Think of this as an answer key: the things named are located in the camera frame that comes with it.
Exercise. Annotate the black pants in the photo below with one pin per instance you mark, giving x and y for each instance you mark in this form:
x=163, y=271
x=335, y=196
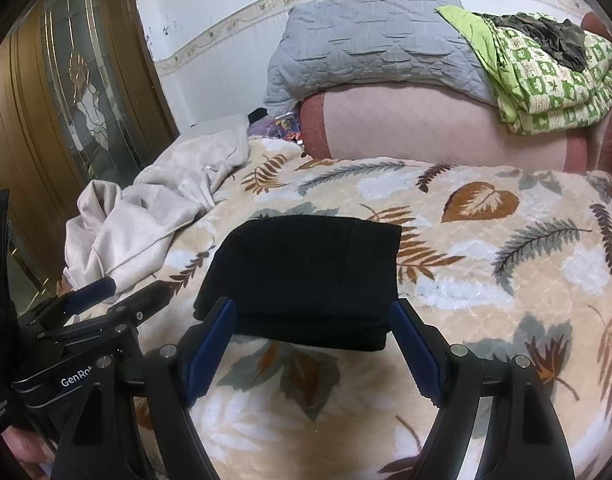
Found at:
x=317, y=281

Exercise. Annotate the left hand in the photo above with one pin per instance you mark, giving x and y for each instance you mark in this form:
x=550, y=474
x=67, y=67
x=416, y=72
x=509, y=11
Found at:
x=31, y=451

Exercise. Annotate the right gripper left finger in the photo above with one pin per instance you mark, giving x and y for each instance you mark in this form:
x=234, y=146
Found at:
x=101, y=439

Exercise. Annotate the green patterned folded quilt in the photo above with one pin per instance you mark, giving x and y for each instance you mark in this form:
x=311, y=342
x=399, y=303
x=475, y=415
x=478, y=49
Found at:
x=535, y=94

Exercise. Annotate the grey quilted pillow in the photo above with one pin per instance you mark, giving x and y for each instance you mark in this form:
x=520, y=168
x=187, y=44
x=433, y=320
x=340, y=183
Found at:
x=329, y=43

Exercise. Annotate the dark garment on quilt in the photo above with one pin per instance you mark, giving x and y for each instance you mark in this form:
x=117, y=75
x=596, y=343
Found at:
x=563, y=41

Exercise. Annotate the pink bolster pillow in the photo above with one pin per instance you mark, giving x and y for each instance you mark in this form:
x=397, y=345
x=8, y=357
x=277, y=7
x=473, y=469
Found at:
x=428, y=124

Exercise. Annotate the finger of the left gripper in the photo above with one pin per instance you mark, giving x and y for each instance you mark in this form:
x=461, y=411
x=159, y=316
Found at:
x=55, y=312
x=132, y=311

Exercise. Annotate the wooden door with glass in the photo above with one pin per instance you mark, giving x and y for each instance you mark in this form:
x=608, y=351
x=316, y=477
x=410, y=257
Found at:
x=79, y=101

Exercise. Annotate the beige plush blanket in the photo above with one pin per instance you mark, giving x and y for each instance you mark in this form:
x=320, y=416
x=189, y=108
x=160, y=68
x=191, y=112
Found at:
x=125, y=233

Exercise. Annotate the colourful small packet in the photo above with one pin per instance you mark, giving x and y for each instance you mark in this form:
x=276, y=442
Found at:
x=289, y=128

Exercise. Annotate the leaf pattern fleece blanket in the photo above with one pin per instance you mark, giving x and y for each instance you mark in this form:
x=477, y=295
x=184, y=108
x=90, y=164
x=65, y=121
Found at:
x=502, y=261

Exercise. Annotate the purple cloth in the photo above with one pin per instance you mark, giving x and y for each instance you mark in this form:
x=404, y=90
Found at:
x=265, y=126

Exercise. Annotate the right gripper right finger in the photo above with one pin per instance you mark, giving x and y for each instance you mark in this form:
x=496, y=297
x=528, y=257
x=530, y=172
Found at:
x=523, y=438

